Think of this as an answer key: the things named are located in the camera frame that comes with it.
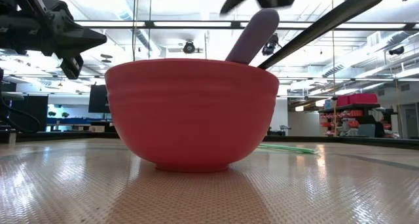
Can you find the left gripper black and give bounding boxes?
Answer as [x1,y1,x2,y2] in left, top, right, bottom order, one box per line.
[9,0,108,81]

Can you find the purple-handled metal spoon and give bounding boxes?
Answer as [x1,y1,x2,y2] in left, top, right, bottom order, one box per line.
[225,8,281,65]

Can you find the black utensil handle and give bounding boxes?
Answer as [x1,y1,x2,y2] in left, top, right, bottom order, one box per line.
[257,0,388,71]

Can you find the red plastic bowl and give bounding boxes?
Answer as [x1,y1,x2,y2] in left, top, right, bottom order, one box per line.
[104,58,280,174]

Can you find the black monitor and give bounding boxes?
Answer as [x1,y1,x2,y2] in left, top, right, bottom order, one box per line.
[88,83,111,115]

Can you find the red storage bins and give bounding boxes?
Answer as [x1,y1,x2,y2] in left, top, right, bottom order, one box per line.
[336,92,379,107]

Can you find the black storage shelf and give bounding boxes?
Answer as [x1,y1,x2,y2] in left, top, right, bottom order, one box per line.
[318,102,399,138]

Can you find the green drinking straw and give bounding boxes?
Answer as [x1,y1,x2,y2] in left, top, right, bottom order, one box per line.
[257,143,318,155]

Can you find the black ceiling camera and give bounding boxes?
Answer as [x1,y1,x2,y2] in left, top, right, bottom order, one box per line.
[261,33,281,57]
[182,40,196,55]
[388,45,406,56]

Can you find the thin hanging cord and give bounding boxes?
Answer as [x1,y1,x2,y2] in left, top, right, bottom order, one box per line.
[131,0,139,62]
[331,0,338,137]

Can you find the black aluminium table frame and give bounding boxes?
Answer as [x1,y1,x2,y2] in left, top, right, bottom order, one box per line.
[0,131,419,151]

